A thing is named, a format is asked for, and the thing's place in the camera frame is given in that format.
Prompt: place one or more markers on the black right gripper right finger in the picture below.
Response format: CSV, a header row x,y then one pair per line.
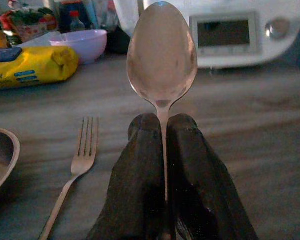
x,y
197,180

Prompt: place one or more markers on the silver metal spoon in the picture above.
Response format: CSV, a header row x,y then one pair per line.
x,y
162,62

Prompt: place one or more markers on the pale lilac plastic bowl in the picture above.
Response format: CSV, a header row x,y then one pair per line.
x,y
87,45

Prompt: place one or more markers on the white kitchen appliance with display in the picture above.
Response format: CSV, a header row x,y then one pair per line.
x,y
240,55

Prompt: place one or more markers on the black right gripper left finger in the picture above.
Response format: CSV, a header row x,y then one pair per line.
x,y
137,180

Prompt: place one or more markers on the yellow food package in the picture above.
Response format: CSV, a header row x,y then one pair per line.
x,y
40,65

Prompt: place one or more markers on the silver metal fork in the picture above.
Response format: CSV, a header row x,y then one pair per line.
x,y
83,161

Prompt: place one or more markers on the dark sauce bottle red cap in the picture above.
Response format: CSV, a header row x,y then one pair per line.
x,y
77,23

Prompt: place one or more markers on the colourful printed food packet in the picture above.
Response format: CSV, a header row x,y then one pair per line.
x,y
30,25

